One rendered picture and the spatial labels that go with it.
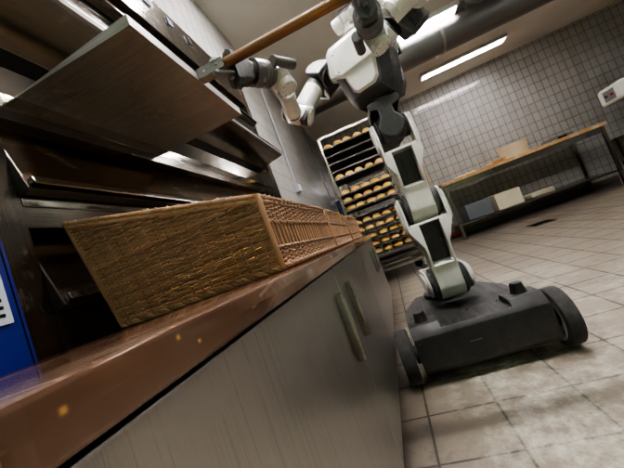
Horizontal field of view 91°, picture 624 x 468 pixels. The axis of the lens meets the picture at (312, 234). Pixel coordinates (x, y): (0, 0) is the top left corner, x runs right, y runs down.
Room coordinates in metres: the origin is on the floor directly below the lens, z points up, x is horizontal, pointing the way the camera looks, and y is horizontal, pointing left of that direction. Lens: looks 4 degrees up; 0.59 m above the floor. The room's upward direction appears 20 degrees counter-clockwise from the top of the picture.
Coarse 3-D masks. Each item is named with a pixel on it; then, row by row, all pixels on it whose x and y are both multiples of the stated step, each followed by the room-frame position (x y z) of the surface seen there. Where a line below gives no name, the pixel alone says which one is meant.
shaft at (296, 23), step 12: (336, 0) 0.79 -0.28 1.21; (348, 0) 0.80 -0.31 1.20; (312, 12) 0.80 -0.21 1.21; (324, 12) 0.81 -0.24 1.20; (288, 24) 0.82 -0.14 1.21; (300, 24) 0.82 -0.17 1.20; (264, 36) 0.83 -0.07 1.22; (276, 36) 0.83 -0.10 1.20; (240, 48) 0.85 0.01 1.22; (252, 48) 0.85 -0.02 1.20; (228, 60) 0.86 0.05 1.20; (240, 60) 0.87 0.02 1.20
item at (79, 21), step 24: (0, 0) 0.65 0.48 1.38; (24, 0) 0.68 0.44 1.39; (48, 0) 0.70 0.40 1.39; (0, 24) 0.69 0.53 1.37; (24, 24) 0.72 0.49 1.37; (48, 24) 0.75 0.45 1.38; (72, 24) 0.77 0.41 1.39; (96, 24) 0.81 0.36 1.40; (24, 48) 0.77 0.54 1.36; (48, 48) 0.80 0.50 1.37; (72, 48) 0.83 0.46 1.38; (216, 144) 1.70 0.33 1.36; (240, 144) 1.85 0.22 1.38; (264, 144) 2.02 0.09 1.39
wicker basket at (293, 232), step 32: (64, 224) 0.68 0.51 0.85; (96, 224) 0.65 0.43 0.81; (128, 224) 0.64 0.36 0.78; (160, 224) 0.62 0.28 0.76; (192, 224) 0.60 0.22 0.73; (224, 224) 0.59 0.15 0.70; (256, 224) 0.57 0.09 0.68; (288, 224) 0.67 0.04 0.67; (320, 224) 0.98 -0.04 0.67; (96, 256) 0.67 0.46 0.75; (128, 256) 0.65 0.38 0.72; (160, 256) 0.63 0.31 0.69; (192, 256) 0.61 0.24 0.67; (224, 256) 0.60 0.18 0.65; (256, 256) 0.58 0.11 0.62; (288, 256) 0.60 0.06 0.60; (128, 288) 0.65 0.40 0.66; (160, 288) 0.63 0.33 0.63; (192, 288) 0.61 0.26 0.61; (224, 288) 0.59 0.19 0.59; (128, 320) 0.65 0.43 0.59
